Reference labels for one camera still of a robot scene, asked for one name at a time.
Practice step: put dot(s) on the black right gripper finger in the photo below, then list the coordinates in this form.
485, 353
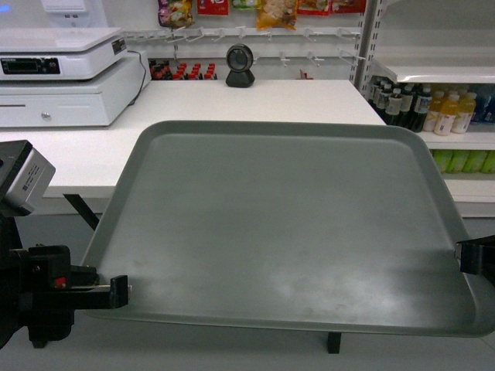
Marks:
476, 256

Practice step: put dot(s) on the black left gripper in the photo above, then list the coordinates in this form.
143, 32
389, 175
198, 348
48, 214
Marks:
28, 276

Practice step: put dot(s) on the grey-green rectangular tray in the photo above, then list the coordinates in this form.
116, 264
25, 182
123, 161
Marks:
323, 227

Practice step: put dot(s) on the white checkout counter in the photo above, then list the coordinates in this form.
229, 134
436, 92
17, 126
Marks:
89, 161

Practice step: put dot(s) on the black table leg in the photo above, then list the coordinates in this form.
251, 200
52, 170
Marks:
333, 342

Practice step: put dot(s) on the white metal shelf unit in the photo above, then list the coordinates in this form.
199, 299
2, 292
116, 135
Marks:
437, 42

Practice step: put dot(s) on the white cash drawer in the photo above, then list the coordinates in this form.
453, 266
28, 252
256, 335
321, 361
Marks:
65, 104

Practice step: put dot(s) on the white peg hook rack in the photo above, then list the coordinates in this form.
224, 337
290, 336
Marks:
315, 44

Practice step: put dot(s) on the black round barcode scanner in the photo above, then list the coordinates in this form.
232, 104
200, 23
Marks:
240, 60

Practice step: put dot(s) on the purple snack bag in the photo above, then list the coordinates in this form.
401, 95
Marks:
175, 13

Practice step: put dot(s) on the red hanging packet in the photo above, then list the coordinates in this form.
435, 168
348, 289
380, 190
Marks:
213, 7

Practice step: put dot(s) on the yellow snack bag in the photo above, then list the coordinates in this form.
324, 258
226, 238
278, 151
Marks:
277, 13

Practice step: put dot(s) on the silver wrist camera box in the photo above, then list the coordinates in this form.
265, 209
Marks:
25, 176

